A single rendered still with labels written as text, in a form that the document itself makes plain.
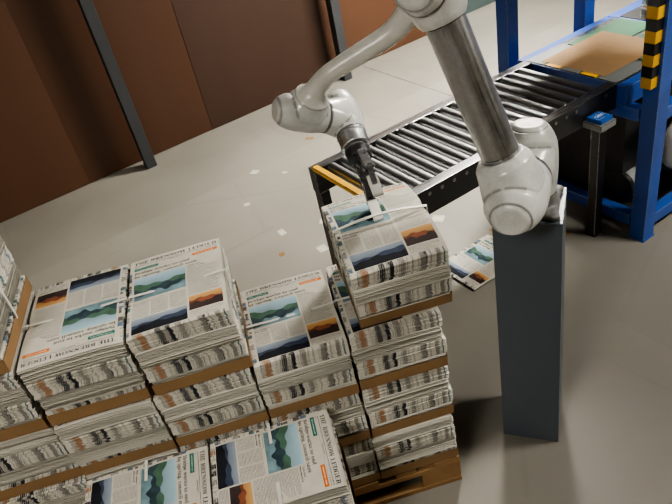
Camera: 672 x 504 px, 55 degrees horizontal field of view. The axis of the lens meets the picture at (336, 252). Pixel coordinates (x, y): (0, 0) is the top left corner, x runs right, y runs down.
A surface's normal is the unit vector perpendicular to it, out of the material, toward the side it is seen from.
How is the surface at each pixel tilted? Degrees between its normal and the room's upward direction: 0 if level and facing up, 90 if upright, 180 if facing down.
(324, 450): 0
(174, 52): 90
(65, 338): 1
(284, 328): 2
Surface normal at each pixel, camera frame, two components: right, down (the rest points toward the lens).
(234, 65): 0.55, 0.40
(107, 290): -0.18, -0.78
